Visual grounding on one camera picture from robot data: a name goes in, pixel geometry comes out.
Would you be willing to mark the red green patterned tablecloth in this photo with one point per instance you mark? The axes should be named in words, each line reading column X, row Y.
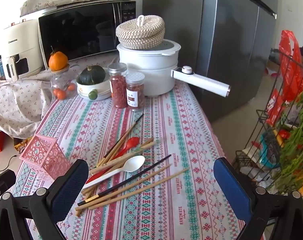
column 191, row 142

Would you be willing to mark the cardboard box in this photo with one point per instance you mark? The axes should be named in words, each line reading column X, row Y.
column 274, row 66

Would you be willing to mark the brown wooden chopstick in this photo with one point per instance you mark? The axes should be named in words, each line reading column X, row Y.
column 122, row 138

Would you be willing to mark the black chopstick with gold band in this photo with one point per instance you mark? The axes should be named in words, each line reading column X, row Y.
column 135, row 123
column 141, row 170

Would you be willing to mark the green pumpkin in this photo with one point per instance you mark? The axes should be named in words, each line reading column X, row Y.
column 92, row 76

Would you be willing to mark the white electric pot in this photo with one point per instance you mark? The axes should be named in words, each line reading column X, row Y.
column 146, row 75

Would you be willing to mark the red plastic bag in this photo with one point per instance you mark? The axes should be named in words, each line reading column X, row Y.
column 289, row 67

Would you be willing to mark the large orange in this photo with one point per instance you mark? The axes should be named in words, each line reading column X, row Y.
column 57, row 61

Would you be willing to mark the grey refrigerator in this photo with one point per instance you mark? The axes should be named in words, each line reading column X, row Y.
column 216, row 42

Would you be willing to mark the pink plastic utensil basket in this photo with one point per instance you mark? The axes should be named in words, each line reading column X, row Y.
column 46, row 157

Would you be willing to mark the labelled jar of dried rings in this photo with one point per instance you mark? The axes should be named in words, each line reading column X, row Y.
column 139, row 92

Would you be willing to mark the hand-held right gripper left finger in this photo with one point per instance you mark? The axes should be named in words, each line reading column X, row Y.
column 71, row 187

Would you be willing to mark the green leafy vegetables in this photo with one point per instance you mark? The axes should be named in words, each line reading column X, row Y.
column 299, row 130

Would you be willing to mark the red plastic spoon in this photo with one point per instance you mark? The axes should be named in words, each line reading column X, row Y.
column 132, row 142

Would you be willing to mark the red snack packet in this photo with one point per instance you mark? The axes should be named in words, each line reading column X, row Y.
column 274, row 107

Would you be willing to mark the pile of wooden chopsticks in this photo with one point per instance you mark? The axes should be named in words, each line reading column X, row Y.
column 141, row 178

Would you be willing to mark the tall jar of red berries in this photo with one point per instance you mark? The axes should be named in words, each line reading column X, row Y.
column 117, row 90

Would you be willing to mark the woven lidded basket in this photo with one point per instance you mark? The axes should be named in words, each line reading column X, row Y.
column 141, row 35

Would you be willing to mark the white plastic spoon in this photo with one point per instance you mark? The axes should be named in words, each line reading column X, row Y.
column 135, row 163

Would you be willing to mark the yellow packet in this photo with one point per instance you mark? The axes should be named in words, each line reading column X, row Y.
column 277, row 137

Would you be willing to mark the light wooden chopstick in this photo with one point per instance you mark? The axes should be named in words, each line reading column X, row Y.
column 146, row 142
column 149, row 147

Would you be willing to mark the clear glass jar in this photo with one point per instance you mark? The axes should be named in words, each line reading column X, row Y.
column 61, row 82

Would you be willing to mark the white dotted cloth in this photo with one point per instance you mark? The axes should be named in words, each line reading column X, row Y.
column 16, row 100

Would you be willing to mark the blue snack packet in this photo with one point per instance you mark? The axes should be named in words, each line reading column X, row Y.
column 269, row 152

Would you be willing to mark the white bowl with green knob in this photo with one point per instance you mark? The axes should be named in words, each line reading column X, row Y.
column 101, row 92

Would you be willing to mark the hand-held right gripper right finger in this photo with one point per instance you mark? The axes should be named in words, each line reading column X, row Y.
column 231, row 190

